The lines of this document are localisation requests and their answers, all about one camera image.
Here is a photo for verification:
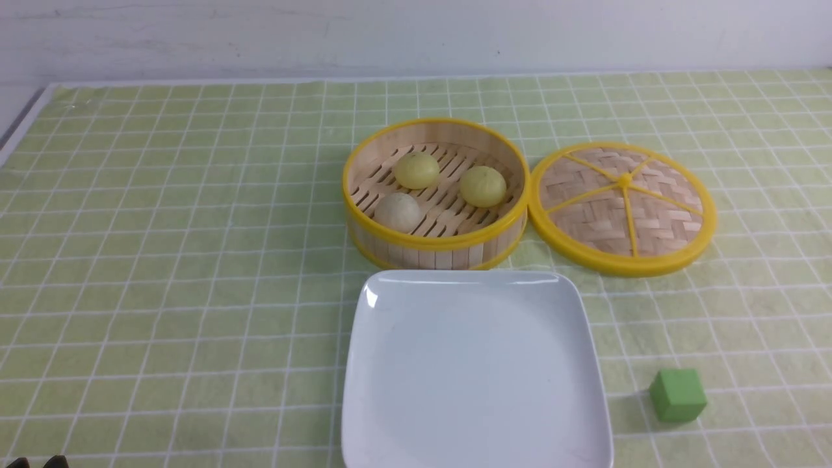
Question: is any pale white steamed bun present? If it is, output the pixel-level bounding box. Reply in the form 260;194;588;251
372;192;424;233

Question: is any yellow steamed bun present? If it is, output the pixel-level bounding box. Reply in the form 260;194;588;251
460;166;507;208
393;152;440;190

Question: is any white square plate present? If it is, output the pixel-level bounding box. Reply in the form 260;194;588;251
341;270;614;467

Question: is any yellow-rimmed bamboo steamer basket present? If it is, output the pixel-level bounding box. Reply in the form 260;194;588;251
342;118;531;270

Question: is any yellow-rimmed woven steamer lid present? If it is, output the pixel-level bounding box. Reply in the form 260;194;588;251
528;142;718;278

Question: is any green checkered tablecloth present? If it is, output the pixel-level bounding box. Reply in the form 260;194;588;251
1;70;831;467

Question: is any green cube block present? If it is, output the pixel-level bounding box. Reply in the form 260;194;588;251
649;368;708;423

